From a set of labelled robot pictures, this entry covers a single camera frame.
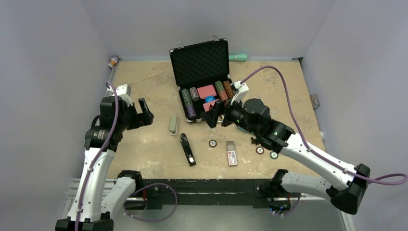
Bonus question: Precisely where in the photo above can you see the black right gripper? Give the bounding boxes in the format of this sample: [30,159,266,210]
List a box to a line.
[201,93,259,137]

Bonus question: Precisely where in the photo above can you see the beige stapler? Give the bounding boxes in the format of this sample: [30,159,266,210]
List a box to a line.
[169,114,178,136]

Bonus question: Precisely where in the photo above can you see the black stapler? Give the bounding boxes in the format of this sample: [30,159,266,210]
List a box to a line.
[180,133,196,166]

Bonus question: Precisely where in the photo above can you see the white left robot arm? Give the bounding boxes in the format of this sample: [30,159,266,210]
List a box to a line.
[55,94,154,231]

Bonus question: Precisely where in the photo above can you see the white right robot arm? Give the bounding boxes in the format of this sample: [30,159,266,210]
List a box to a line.
[201,99,370,215]

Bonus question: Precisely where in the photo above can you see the brown poker chip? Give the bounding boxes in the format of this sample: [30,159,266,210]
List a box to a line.
[208,140,217,148]

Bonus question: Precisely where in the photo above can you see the pink card deck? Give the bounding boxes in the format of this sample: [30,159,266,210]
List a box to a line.
[197,85,217,99]

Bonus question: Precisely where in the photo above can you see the red staple box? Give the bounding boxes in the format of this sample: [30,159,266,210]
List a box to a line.
[226,141,238,166]

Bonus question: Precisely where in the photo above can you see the black poker chip case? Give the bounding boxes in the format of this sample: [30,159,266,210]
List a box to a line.
[169,37,232,124]

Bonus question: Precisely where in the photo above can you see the red-brown poker chip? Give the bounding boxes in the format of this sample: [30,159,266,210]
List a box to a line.
[255,146,265,154]

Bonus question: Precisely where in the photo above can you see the small orange bottle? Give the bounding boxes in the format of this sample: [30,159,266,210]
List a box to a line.
[108,55,120,68]

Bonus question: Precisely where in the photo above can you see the mint green bottle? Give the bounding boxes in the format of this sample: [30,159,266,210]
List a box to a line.
[229,54,248,62]

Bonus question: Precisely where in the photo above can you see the green poker chip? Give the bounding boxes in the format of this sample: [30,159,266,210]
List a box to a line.
[269,152,279,159]

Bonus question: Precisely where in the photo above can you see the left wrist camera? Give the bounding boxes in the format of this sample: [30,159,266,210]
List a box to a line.
[115,84,133,106]

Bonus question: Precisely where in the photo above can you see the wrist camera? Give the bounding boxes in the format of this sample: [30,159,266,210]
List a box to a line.
[230,81,249,105]
[115,84,133,106]

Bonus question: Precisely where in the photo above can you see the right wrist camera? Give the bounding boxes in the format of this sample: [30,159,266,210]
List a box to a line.
[230,81,249,105]

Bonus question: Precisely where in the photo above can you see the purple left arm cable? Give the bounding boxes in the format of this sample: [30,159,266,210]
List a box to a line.
[74,81,120,231]

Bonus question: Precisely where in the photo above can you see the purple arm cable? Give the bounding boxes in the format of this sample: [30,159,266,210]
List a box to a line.
[240,65,408,186]
[74,81,120,231]

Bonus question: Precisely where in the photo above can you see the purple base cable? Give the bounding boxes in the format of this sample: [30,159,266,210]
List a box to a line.
[123,182,179,223]

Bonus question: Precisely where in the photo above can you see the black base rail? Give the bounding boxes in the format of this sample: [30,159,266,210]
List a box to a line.
[131,179,299,210]

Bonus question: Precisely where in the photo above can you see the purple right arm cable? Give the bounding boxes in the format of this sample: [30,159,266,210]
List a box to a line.
[240,65,408,186]

